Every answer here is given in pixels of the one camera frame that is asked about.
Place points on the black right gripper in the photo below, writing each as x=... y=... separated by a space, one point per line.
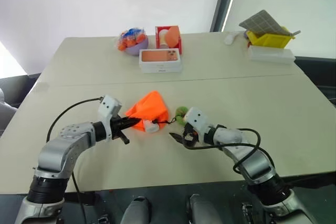
x=193 y=140

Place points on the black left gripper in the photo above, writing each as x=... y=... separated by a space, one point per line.
x=116 y=127

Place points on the white tube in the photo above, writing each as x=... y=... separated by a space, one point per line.
x=152 y=127

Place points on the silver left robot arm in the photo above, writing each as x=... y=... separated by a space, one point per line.
x=65 y=145

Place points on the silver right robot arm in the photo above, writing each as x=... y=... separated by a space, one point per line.
x=257 y=166

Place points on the white phone box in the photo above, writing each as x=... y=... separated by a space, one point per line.
x=160 y=61

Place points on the dark rounded shape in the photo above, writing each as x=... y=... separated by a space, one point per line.
x=136 y=210
x=201 y=210

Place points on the purple bowl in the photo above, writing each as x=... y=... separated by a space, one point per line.
x=137 y=48

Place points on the clear bag of orange items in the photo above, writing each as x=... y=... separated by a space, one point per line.
x=131 y=37

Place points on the red cardboard box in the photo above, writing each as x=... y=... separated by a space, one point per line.
x=168 y=37

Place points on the small white bottle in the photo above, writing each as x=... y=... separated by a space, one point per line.
x=230 y=38

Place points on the white rectangular plastic box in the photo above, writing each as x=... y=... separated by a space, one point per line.
x=271 y=54

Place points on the grey chair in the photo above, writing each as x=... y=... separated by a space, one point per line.
x=6 y=108

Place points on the yellow plastic bin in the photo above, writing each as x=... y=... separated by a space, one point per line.
x=270 y=41

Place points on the grey checked board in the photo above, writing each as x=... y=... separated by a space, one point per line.
x=262 y=23

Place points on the grey flat tool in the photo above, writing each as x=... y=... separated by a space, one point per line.
x=296 y=33

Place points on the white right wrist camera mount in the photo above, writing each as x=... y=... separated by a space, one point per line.
x=197 y=118

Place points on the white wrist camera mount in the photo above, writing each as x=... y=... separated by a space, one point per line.
x=109 y=106
x=197 y=118

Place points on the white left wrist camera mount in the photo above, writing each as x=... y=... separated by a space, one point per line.
x=109 y=106

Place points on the dark window frame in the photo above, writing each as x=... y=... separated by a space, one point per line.
x=225 y=1

